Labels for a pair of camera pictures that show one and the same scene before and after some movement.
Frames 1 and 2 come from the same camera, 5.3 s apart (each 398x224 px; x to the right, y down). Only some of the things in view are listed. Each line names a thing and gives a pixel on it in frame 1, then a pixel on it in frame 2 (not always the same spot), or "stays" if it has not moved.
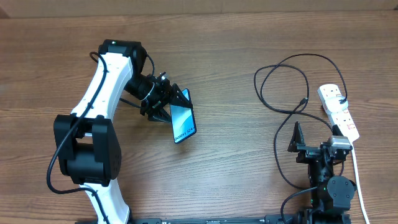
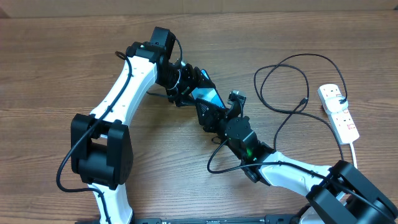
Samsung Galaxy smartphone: [182, 119] → [208, 95]
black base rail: [273, 219] stays
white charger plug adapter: [334, 105] stays
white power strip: [341, 119] stays
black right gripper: [306, 152] → [214, 112]
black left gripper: [173, 96] → [193, 78]
